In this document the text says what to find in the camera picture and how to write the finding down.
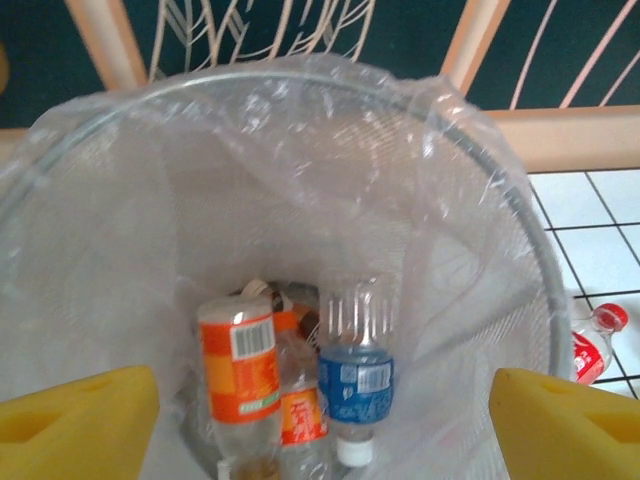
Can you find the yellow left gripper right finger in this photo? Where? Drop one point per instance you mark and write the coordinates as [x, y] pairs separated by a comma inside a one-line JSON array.
[[570, 435]]

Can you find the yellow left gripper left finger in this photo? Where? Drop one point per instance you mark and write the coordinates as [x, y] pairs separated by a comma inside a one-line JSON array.
[[70, 435]]

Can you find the red label cola bottle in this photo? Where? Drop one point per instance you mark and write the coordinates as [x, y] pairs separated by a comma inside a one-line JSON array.
[[590, 355]]

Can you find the orange white label bottle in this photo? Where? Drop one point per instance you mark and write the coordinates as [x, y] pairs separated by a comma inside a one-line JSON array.
[[240, 370]]

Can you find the blue label clear bottle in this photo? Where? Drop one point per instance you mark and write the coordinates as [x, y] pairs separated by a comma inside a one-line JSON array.
[[355, 385]]

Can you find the clear bottle orange cap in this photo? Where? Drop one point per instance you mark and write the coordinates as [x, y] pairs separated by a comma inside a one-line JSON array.
[[302, 417]]

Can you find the brown milk tea bottle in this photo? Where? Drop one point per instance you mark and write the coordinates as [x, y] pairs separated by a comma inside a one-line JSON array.
[[295, 295]]

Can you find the clear plastic bin liner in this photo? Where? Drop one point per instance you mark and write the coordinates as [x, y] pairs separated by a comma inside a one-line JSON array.
[[300, 175]]

